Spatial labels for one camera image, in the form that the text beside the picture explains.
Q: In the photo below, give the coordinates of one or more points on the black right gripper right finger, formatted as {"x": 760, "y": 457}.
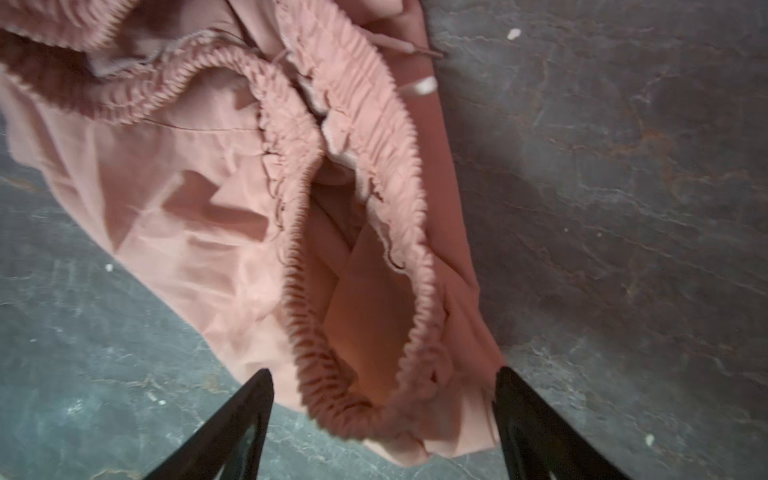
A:
{"x": 537, "y": 443}

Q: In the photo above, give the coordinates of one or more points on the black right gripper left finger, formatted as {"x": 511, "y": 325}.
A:
{"x": 230, "y": 444}

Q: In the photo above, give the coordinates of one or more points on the pink shorts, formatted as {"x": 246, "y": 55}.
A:
{"x": 279, "y": 174}

